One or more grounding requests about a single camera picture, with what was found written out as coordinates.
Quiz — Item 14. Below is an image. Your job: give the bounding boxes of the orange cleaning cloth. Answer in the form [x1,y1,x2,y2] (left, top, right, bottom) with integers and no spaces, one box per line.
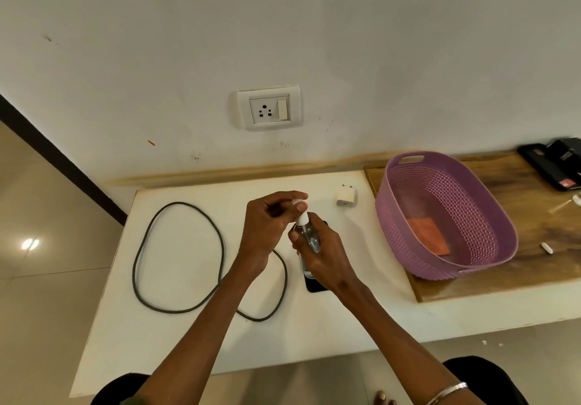
[406,217,451,257]

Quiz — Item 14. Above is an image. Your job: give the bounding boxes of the grey charging cable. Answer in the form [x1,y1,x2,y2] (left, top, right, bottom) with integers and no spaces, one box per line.
[132,201,289,323]

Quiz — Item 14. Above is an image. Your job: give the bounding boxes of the white charger adapter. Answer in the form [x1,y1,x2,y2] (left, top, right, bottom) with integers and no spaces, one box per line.
[336,183,358,208]

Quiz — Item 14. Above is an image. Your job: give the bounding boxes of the purple plastic basket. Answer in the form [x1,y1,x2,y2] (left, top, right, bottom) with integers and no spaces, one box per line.
[375,151,519,282]

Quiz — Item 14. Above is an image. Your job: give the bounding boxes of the person's left forearm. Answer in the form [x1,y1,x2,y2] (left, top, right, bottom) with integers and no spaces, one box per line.
[136,258,269,405]

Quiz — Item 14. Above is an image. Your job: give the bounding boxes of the black smartphone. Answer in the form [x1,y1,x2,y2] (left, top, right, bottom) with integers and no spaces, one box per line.
[290,220,330,294]

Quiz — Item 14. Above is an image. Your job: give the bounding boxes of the black power adapter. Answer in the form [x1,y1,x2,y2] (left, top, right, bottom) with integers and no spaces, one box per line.
[546,137,581,179]

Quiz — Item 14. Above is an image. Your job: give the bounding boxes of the white wall socket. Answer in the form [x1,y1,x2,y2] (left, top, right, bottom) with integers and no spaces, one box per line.
[237,84,301,131]

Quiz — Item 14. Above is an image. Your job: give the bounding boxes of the dark door frame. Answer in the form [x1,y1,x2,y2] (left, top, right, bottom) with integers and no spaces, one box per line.
[0,93,128,226]

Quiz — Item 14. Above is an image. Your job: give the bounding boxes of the clear spray bottle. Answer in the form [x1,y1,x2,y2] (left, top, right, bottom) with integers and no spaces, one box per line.
[292,199,322,279]

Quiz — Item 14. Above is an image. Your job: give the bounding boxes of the black trousers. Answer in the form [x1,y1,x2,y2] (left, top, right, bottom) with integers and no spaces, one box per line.
[90,355,530,405]

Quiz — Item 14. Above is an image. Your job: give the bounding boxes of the person's left hand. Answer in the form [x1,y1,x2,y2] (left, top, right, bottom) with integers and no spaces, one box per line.
[235,190,309,278]

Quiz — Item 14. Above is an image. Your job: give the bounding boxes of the person's right hand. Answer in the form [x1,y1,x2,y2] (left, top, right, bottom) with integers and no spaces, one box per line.
[288,223,364,297]

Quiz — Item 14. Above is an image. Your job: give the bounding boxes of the person's right forearm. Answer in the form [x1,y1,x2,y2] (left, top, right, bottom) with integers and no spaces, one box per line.
[336,278,487,405]

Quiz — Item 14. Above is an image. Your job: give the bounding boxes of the silver bracelet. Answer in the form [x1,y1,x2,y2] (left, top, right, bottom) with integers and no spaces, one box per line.
[424,381,468,405]

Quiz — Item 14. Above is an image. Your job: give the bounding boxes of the brown wooden board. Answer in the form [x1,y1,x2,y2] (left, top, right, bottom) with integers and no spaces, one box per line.
[363,151,581,304]

